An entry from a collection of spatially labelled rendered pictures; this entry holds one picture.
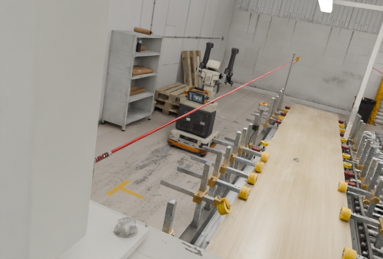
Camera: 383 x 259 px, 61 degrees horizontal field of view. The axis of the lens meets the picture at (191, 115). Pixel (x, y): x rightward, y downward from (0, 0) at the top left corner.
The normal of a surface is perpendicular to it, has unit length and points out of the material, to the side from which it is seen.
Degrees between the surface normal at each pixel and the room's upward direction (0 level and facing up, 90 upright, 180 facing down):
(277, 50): 90
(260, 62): 90
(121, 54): 90
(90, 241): 0
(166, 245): 0
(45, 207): 90
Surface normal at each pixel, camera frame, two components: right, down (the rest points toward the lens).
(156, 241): 0.18, -0.94
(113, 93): -0.38, 0.20
